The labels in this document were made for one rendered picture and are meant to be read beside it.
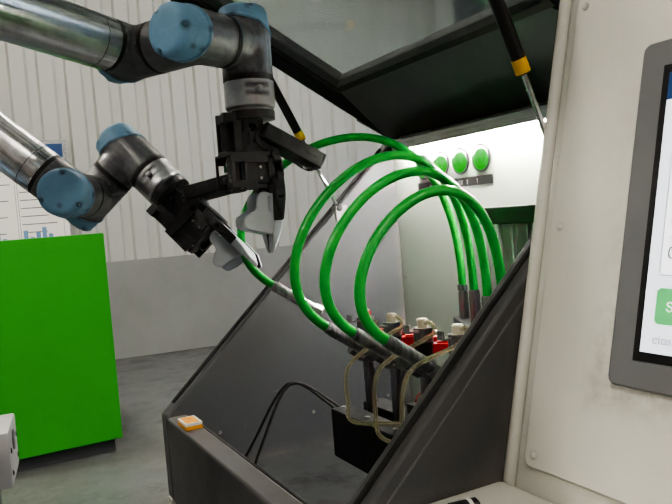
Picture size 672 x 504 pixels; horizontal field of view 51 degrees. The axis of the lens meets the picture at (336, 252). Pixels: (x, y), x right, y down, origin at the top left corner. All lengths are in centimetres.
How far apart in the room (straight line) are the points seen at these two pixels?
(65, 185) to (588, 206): 75
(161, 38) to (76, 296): 339
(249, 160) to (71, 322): 335
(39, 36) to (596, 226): 71
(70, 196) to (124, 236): 641
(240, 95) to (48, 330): 336
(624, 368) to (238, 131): 62
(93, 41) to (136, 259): 655
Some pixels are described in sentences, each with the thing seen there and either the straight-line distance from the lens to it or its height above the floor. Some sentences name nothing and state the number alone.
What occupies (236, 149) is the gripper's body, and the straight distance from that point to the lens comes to 104.
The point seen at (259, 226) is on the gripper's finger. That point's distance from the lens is 104.
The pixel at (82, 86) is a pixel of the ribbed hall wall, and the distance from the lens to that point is 766.
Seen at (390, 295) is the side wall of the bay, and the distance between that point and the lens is 153.
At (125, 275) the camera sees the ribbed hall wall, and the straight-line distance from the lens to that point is 751.
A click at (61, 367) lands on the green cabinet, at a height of 55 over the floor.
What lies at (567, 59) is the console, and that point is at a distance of 89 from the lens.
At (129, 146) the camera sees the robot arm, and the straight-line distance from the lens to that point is 127.
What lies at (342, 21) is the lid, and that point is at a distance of 126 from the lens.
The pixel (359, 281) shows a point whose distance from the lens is 84.
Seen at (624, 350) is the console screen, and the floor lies 114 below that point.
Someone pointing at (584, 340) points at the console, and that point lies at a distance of 78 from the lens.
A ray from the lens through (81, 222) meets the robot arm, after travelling 129.
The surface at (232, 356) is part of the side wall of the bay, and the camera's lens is 138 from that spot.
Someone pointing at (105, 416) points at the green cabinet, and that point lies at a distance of 443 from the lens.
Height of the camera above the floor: 130
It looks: 3 degrees down
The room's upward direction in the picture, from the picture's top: 4 degrees counter-clockwise
